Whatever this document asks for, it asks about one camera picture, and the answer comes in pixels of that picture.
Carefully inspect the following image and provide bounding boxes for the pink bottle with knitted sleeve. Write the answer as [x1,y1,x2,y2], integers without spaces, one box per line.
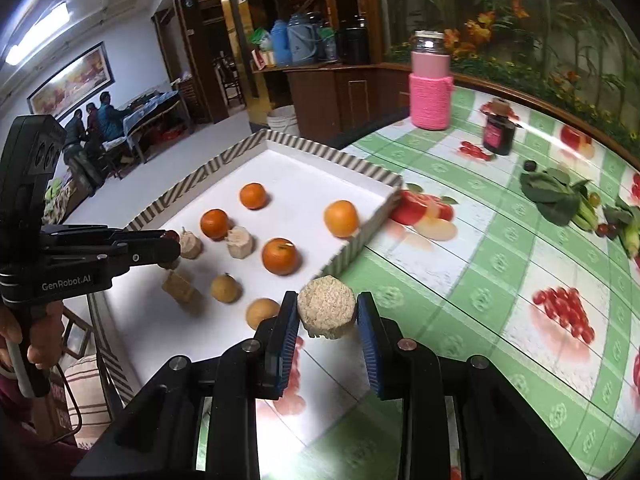
[409,30,455,131]

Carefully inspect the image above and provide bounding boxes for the beige cookie piece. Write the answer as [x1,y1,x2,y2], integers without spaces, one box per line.
[297,275,357,341]
[225,226,255,261]

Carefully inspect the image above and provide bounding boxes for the dark jar with pink label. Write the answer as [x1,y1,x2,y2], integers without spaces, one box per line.
[481,100,521,157]

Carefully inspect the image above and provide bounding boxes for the green plastic bag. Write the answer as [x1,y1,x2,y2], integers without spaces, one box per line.
[249,27,273,56]

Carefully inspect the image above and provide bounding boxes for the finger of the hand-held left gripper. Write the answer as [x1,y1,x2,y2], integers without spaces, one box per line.
[40,225,173,250]
[65,235,182,281]

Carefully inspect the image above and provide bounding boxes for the orange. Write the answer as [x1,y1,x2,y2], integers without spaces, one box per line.
[262,237,302,277]
[200,208,231,241]
[239,182,267,211]
[323,200,360,239]

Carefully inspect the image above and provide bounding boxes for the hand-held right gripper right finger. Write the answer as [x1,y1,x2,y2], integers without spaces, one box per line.
[356,291,586,480]

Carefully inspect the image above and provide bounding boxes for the green checked fruit-print tablecloth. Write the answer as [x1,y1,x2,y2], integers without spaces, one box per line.
[195,82,640,480]

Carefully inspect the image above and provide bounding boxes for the wooden cabinet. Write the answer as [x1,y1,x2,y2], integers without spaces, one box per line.
[252,62,413,148]

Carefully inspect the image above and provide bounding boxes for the striped seat cushion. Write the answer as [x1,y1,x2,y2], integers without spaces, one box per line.
[60,352,113,448]

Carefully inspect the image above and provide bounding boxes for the person's left hand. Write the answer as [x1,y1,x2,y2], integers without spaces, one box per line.
[0,304,64,367]

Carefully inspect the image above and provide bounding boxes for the green bok choy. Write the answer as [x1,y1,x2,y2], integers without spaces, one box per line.
[519,167,601,233]

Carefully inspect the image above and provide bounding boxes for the table with blue cloth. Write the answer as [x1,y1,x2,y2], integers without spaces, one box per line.
[120,89,183,163]

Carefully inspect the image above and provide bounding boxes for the person's left forearm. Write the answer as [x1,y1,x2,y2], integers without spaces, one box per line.
[0,367,61,461]

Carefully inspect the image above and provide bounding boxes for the black pot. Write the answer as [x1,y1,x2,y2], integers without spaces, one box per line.
[340,20,372,66]

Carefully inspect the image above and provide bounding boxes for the wooden chair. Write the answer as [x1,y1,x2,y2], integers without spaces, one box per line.
[215,55,246,108]

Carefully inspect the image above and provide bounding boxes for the black cable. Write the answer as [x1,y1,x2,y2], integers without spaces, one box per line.
[47,360,83,443]

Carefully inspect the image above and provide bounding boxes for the white cable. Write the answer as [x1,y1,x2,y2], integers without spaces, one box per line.
[5,337,26,386]

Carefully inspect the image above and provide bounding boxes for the brown longan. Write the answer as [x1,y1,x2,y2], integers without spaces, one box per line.
[245,298,281,331]
[210,273,243,305]

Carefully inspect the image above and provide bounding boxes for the blue thermos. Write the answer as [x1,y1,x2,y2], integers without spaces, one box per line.
[270,19,293,67]

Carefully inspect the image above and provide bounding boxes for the corn cob with husk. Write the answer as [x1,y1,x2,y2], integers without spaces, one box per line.
[602,195,640,261]

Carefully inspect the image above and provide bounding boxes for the ceiling light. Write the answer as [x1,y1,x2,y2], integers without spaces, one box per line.
[2,2,71,66]

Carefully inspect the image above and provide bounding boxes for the white plastic bucket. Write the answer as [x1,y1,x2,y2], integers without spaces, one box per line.
[266,105,302,138]

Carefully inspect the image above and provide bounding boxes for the grey-blue thermos jug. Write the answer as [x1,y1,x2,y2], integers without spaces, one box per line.
[286,11,326,65]

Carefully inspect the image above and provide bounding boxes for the framed wall painting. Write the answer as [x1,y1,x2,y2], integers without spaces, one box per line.
[26,40,117,116]

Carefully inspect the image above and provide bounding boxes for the white tray with striped rim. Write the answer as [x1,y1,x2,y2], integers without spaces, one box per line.
[89,129,403,396]

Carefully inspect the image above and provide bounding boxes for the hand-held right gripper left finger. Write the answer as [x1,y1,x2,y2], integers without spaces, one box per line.
[85,290,302,480]

